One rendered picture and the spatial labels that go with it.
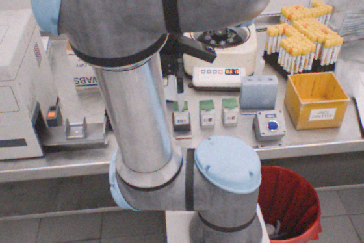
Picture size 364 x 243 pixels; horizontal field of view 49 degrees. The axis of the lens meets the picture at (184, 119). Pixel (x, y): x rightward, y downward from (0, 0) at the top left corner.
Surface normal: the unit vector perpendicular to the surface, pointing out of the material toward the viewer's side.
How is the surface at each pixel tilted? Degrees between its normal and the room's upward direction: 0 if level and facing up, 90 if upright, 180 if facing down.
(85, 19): 104
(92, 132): 0
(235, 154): 8
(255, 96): 90
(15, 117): 90
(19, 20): 0
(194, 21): 114
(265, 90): 90
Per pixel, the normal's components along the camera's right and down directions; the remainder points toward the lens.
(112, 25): 0.07, 0.84
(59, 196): -0.03, -0.75
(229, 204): -0.04, 0.60
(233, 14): 0.51, 0.80
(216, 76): -0.05, -0.40
